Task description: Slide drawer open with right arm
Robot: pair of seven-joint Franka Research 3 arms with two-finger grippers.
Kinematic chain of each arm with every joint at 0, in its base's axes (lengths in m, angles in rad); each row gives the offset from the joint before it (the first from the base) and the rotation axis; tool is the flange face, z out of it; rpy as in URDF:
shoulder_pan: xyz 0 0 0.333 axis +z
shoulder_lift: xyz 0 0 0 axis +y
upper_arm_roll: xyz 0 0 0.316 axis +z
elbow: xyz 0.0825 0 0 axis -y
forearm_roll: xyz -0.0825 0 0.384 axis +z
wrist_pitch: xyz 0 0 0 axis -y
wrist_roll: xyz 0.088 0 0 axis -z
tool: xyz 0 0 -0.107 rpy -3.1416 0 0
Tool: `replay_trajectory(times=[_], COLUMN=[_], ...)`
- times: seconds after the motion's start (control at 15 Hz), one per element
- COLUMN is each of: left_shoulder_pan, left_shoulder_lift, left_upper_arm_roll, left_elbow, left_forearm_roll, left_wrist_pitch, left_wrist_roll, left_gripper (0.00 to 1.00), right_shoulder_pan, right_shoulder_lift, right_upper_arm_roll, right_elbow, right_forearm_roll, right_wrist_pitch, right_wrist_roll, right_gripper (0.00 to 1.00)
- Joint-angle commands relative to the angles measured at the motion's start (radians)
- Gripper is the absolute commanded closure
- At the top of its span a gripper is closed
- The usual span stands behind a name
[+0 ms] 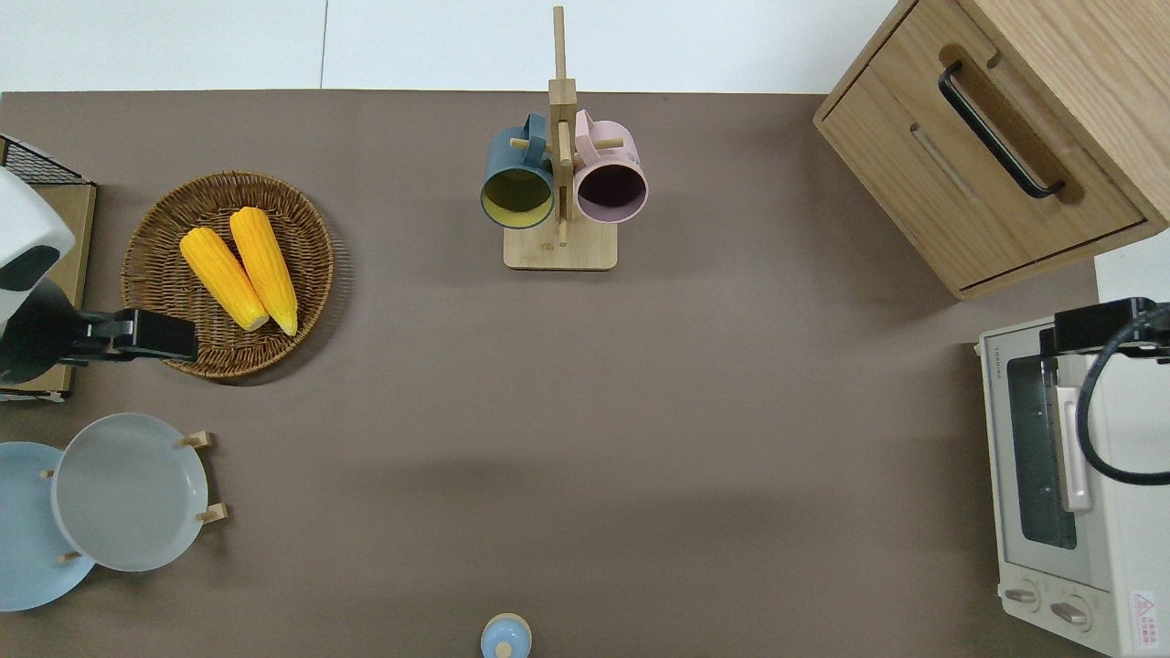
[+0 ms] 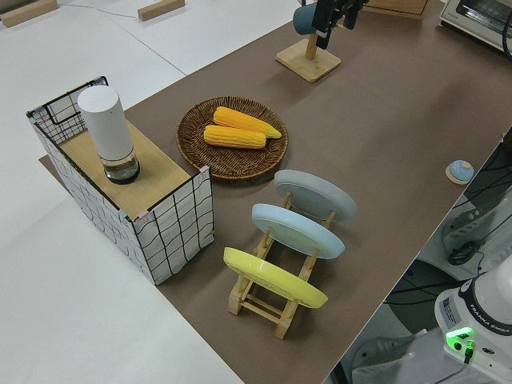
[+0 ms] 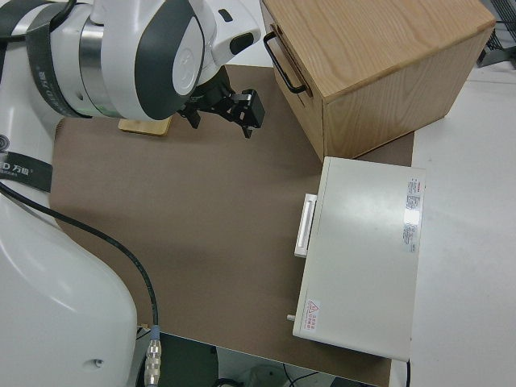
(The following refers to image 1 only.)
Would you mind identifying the teal mug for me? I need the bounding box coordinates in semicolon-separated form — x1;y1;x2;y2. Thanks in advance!
481;112;557;230

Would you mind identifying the yellow corn cob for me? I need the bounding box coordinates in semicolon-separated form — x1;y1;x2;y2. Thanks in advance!
229;207;300;337
179;227;271;332

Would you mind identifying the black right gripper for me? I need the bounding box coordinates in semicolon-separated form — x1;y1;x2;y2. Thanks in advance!
1039;297;1162;357

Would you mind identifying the cream toaster oven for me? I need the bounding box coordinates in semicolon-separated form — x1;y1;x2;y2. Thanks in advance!
976;315;1170;658

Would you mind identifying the light blue plate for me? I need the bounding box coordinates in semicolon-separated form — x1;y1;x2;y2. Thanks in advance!
0;441;97;612

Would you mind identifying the black drawer handle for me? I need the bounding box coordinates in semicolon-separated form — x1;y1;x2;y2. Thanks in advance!
939;59;1067;200

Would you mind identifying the pink mug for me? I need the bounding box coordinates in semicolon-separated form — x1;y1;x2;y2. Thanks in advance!
573;110;649;225

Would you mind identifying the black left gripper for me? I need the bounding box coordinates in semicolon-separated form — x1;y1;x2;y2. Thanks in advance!
64;309;198;365

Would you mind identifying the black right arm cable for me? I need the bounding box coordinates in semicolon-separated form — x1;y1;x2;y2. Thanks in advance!
1075;306;1170;486

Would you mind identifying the bamboo mug tree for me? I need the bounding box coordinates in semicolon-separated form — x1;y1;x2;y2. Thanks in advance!
504;5;619;271

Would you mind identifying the blue call bell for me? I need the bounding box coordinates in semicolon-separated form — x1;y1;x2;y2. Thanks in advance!
481;613;533;658

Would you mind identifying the wooden cabinet drawer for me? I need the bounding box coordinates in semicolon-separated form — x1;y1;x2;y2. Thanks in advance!
864;0;1150;268

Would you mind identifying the round wicker basket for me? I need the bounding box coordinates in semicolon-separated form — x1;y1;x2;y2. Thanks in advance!
122;171;335;380

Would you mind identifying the wire shelf with wooden top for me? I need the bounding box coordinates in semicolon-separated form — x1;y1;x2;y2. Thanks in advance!
0;135;98;403

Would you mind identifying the wooden plate rack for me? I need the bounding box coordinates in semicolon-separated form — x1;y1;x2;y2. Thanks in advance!
39;431;228;564

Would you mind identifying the light wooden cabinet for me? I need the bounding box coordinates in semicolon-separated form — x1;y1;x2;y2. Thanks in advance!
814;0;1170;301

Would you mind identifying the grey plate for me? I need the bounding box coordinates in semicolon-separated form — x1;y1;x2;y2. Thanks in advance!
50;413;209;573

